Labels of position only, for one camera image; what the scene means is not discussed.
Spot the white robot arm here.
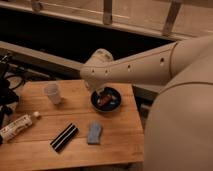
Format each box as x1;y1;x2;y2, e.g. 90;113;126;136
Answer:
80;35;213;171

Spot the black round plate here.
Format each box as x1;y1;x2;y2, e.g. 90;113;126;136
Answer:
90;87;121;112

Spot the brown item on plate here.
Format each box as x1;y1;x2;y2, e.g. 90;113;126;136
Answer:
100;95;112;105

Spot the blue sponge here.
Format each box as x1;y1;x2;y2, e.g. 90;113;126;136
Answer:
87;122;103;145

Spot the translucent plastic cup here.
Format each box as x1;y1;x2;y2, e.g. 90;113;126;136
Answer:
43;83;61;105

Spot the black white striped block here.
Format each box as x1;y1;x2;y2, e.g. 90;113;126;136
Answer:
50;123;78;152

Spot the white plastic bottle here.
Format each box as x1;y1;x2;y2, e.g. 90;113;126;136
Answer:
0;111;41;144

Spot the black equipment with cables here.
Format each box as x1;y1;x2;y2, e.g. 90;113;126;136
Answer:
0;54;25;129

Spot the metal window frame rail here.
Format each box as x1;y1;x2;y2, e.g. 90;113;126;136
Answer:
0;0;213;39

